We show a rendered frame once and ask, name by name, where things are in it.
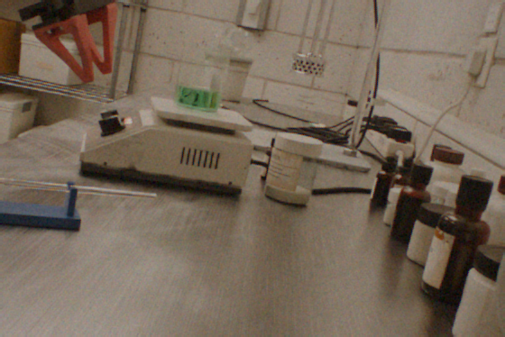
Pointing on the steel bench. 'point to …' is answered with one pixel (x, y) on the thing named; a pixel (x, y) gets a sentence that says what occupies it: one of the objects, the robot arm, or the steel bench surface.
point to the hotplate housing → (174, 154)
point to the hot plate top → (231, 120)
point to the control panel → (114, 132)
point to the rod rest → (42, 214)
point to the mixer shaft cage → (307, 66)
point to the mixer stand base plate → (330, 153)
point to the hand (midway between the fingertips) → (96, 70)
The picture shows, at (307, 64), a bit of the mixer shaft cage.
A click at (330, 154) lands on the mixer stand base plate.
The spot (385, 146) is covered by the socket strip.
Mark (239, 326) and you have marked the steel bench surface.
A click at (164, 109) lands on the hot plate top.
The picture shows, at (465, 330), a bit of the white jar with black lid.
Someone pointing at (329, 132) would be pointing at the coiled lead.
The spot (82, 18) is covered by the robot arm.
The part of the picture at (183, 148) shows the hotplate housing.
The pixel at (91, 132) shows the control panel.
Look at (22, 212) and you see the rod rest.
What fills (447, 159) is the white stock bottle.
